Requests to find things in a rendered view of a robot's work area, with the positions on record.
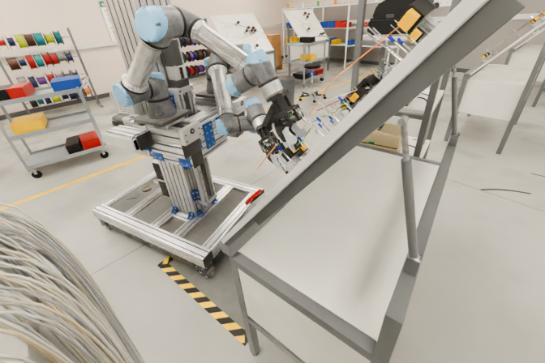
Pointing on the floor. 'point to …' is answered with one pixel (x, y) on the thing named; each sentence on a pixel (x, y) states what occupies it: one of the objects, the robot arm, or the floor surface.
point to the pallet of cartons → (276, 48)
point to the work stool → (311, 77)
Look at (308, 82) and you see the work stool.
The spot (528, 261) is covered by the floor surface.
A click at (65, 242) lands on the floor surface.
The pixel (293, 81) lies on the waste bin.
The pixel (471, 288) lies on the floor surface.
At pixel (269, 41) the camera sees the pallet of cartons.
